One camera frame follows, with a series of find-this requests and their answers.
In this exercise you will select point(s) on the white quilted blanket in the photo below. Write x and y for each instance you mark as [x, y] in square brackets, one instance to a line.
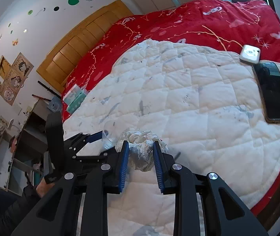
[203, 103]

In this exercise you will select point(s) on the red patterned bedspread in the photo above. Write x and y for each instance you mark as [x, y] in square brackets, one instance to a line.
[220, 25]

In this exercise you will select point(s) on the white paper ball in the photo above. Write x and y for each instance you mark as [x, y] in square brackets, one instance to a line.
[140, 148]

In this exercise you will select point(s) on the white small device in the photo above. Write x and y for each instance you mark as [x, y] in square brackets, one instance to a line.
[250, 54]

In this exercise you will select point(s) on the blue box beside bed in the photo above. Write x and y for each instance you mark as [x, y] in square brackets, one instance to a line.
[55, 105]

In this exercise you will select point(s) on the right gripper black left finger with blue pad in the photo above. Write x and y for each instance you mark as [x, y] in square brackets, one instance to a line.
[78, 201]

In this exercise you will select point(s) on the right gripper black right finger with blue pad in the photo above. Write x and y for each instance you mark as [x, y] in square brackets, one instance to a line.
[223, 211]

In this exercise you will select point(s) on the wooden headboard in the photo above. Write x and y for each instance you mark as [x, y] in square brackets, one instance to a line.
[65, 55]

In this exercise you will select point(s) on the small clear plastic cup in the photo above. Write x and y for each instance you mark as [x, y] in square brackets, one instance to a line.
[110, 135]

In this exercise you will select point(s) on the wanted posters on wall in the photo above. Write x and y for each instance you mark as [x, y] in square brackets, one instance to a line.
[14, 76]

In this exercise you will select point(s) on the black smartphone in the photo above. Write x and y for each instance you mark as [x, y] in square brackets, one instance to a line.
[267, 75]

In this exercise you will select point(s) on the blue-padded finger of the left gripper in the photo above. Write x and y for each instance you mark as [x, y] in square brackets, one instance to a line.
[90, 138]

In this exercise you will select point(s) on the dark open shelf desk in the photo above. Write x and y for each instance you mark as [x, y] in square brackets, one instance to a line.
[28, 156]

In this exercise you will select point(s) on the teal tissue pack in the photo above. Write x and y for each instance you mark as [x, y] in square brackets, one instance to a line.
[74, 98]

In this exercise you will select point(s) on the black sword on wall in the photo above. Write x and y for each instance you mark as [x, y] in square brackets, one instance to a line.
[50, 90]

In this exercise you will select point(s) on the person's left hand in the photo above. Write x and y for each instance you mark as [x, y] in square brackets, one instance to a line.
[43, 188]

